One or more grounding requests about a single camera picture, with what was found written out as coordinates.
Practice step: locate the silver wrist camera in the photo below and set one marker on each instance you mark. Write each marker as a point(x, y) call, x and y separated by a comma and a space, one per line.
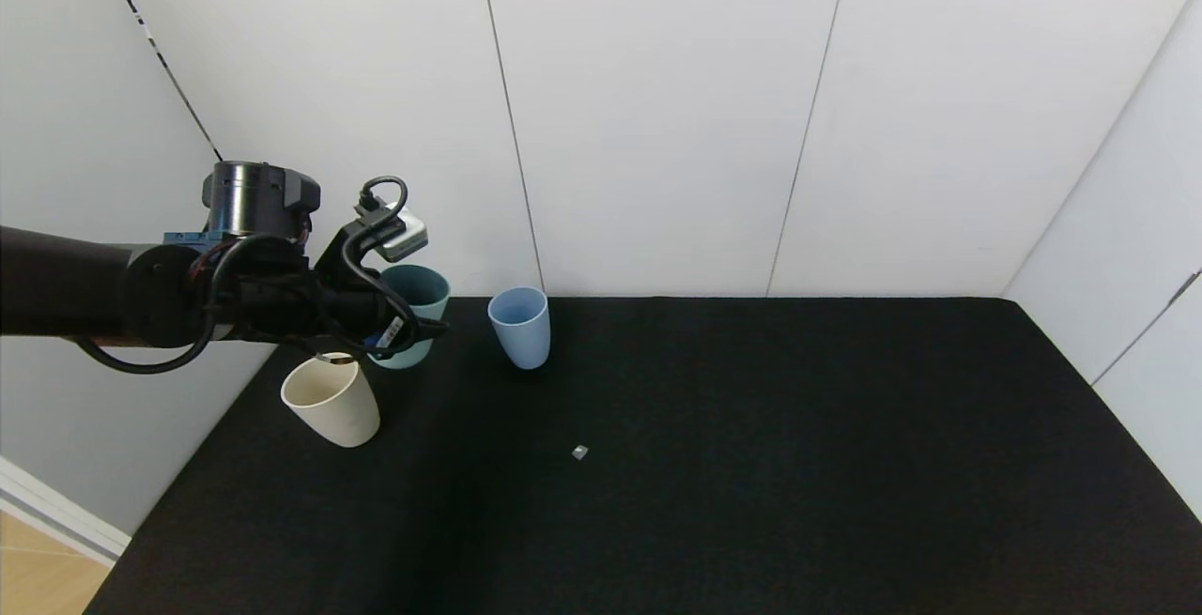
point(399, 238)

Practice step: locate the white baseboard strip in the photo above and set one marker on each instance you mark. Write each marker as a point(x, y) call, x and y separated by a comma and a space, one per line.
point(52, 512)

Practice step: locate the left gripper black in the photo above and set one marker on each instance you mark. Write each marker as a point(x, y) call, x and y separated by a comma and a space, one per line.
point(398, 328)

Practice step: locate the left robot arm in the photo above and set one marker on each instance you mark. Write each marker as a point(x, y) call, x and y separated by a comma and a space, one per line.
point(66, 282)

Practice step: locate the teal plastic cup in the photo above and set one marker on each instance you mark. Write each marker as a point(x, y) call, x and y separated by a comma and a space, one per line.
point(423, 291)

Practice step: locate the light blue plastic cup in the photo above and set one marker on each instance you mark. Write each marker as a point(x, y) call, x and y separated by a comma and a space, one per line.
point(524, 345)

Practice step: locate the beige plastic cup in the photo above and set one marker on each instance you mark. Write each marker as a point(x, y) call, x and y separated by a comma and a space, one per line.
point(343, 418)

